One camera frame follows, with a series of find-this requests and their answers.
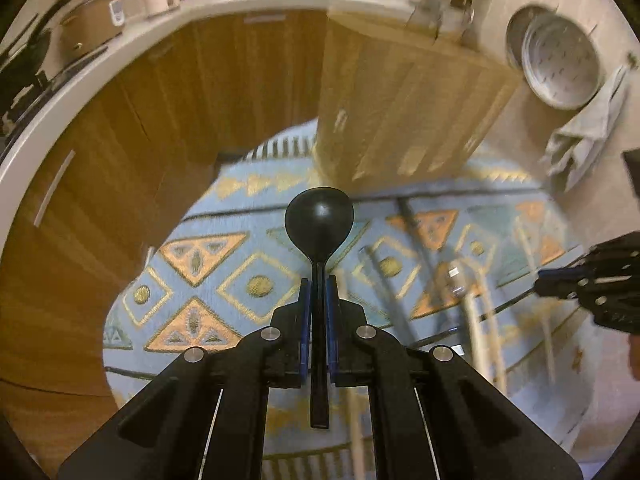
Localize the perforated metal steamer tray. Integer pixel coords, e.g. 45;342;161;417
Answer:
521;10;601;110

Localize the black wok with lid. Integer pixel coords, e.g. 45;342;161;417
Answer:
0;0;81;96

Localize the white hanging towel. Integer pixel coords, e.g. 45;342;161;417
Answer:
540;64;630;193

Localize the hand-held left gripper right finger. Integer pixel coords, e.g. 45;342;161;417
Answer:
325;275;583;480

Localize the round metal lid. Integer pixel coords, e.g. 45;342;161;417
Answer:
505;4;551;73

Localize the woven bamboo utensil basket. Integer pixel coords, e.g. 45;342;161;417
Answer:
314;2;523;196

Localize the brown rice cooker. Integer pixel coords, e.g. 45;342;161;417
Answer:
59;0;126;56

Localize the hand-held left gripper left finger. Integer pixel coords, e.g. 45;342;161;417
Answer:
57;277;313;480

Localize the black gas stove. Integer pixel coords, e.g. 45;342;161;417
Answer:
0;45;108;136

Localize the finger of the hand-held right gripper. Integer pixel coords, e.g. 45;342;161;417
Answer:
534;277;640;333
539;232;640;281

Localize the hanging metal ladle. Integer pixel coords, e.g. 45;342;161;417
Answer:
407;0;476;43

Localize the black plastic spoon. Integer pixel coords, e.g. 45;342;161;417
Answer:
284;186;356;428

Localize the blue patterned rug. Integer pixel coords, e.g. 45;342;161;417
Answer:
102;120;601;480

